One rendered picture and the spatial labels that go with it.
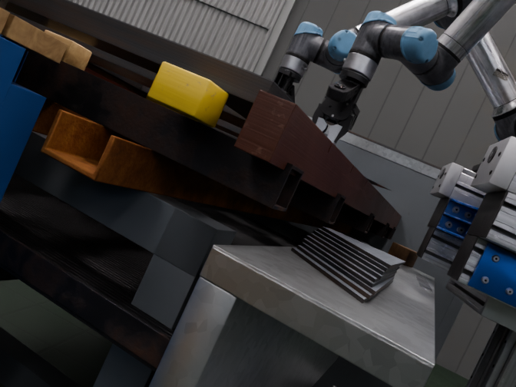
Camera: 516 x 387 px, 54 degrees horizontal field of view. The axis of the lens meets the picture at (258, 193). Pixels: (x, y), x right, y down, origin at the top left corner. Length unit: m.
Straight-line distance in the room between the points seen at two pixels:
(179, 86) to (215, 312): 0.22
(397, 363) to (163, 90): 0.33
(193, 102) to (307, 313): 0.23
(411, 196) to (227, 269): 1.68
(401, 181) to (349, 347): 1.70
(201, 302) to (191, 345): 0.04
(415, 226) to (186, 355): 1.68
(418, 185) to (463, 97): 2.19
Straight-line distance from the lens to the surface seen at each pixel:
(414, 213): 2.08
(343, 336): 0.42
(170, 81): 0.52
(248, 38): 4.28
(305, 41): 1.55
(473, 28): 1.30
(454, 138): 4.15
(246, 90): 0.54
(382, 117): 4.10
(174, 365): 0.47
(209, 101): 0.52
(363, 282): 0.57
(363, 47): 1.24
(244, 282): 0.44
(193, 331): 0.46
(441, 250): 1.46
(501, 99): 1.68
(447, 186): 1.46
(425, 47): 1.19
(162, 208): 0.61
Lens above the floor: 0.76
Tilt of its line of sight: 2 degrees down
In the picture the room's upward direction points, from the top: 25 degrees clockwise
